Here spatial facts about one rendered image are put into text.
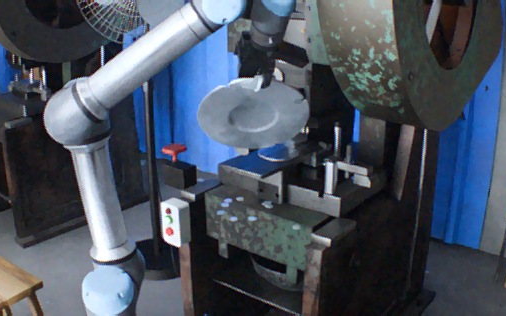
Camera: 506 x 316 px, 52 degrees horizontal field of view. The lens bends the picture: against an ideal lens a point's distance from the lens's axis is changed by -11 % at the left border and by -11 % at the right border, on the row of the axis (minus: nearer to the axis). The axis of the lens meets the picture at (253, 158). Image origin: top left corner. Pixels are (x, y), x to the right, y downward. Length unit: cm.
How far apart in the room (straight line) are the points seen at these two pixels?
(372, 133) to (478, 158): 101
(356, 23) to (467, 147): 165
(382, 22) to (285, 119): 50
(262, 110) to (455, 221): 160
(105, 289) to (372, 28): 78
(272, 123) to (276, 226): 29
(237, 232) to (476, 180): 142
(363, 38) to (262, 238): 73
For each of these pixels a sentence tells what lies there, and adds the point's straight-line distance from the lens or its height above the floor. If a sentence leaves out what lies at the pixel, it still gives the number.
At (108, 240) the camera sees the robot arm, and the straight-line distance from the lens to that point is 132.
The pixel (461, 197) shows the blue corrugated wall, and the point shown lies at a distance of 283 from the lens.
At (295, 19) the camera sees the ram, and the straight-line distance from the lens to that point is 164.
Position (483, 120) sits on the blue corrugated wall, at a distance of 270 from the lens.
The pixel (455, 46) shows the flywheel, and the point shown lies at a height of 112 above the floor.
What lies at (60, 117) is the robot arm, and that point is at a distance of 110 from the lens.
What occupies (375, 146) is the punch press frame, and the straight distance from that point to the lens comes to 186.
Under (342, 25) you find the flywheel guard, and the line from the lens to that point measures 120.
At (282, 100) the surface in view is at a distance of 146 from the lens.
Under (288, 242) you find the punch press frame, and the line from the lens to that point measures 162.
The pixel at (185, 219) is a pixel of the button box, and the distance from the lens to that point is 175.
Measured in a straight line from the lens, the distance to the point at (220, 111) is 148.
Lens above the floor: 132
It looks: 19 degrees down
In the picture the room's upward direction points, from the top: straight up
